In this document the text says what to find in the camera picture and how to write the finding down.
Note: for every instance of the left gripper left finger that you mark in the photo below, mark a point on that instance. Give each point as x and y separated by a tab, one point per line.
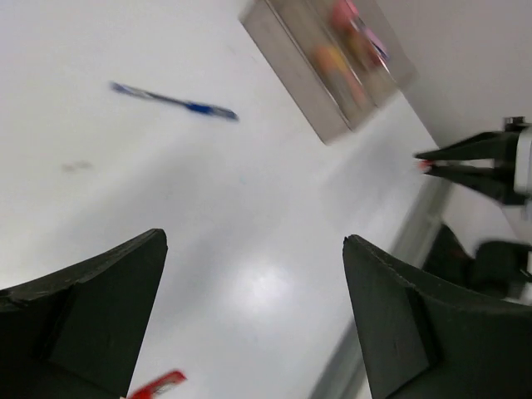
77	333

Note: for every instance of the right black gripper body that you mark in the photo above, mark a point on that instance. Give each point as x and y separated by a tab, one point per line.
522	175

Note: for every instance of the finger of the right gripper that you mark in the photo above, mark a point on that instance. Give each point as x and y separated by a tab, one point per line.
493	183
498	146

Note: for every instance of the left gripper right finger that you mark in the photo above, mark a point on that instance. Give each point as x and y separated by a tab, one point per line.
483	344

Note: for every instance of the orange cap highlighter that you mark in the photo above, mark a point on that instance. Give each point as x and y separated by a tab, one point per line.
339	78

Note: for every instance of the pink cap highlighter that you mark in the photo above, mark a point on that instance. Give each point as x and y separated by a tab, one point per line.
359	40

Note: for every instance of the blue gel pen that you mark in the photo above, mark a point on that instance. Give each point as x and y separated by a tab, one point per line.
199	108

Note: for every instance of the red refill pen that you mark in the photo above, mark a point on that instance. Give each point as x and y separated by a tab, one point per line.
426	166

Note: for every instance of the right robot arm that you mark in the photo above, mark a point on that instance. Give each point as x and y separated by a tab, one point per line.
497	166

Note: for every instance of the red gel pen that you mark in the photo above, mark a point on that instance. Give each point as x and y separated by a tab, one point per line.
159	386

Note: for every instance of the clear container middle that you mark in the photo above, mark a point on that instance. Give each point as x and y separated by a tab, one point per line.
286	33

